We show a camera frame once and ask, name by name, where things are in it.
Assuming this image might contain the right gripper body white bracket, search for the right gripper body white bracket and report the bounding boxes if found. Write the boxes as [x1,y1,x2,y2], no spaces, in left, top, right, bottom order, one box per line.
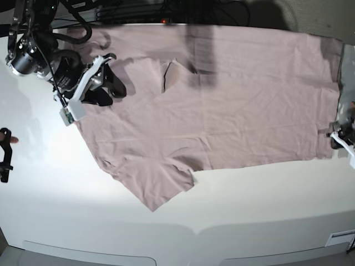
[53,54,116,122]

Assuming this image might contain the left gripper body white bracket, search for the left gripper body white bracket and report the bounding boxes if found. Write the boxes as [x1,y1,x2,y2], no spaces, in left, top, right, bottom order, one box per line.
[329,132,355,168]

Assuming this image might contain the mauve T-shirt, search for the mauve T-shirt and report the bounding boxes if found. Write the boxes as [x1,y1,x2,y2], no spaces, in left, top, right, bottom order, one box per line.
[73,25,343,211]

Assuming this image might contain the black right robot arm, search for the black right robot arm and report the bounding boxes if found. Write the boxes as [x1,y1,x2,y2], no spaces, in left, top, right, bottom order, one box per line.
[6,0,127,125]

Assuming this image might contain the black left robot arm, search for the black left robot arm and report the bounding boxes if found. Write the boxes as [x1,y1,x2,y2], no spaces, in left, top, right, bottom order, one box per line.
[327,101,354,168]

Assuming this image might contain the person's fingertip at edge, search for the person's fingertip at edge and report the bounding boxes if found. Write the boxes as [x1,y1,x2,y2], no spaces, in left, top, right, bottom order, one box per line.
[0,132,19,144]

